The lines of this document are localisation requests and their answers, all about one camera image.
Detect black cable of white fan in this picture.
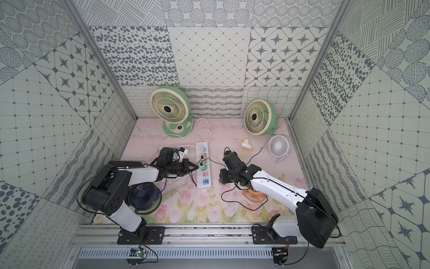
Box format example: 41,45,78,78
201,146,266,169

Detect controller board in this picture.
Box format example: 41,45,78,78
272,248,289,266
126,248,147,266

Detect white power strip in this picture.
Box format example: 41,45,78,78
195,142,212,191

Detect white cable of face fan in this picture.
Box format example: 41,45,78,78
157,132,202,155

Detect white cable of green fan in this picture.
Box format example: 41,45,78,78
193,114,243,143

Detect aluminium rail frame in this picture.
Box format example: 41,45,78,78
68,222,347,248

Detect white plug adapter on table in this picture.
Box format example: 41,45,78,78
241,139,253,149

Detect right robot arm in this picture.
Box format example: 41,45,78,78
220,150,339,249

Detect green cream desk fan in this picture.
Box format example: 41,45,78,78
244,99,279,136

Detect orange handheld fan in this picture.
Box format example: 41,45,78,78
242,189,267,203

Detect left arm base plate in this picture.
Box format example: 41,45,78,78
117,226,165,245

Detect black box at left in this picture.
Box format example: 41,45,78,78
108,161,143,168

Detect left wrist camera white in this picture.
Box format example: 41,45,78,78
175,147,188,162

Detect small white desk fan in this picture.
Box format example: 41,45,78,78
268,135,290,158

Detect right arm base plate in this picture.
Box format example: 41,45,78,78
251,214,301,244

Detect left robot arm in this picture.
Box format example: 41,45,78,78
77,148,199,233

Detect right controller board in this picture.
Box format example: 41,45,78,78
272,248,289,266

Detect left controller board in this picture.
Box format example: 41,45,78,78
126,248,147,266

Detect large green fan with face base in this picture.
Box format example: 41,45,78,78
150,86,194,138

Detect black cable of orange fan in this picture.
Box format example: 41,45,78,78
219,183,269,212

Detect dark blue desk fan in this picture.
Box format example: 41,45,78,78
125,182,162,215

